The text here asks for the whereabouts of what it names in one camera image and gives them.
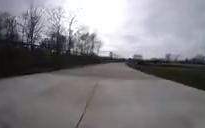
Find grey concrete path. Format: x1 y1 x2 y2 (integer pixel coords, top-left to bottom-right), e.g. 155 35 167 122
0 61 205 128

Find row of bare trees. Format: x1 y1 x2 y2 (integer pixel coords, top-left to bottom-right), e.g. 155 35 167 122
0 5 104 56

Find dark grass field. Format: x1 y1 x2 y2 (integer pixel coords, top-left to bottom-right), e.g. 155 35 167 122
125 59 205 94

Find distant pale buildings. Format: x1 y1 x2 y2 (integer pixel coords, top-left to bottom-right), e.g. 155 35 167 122
132 43 205 64

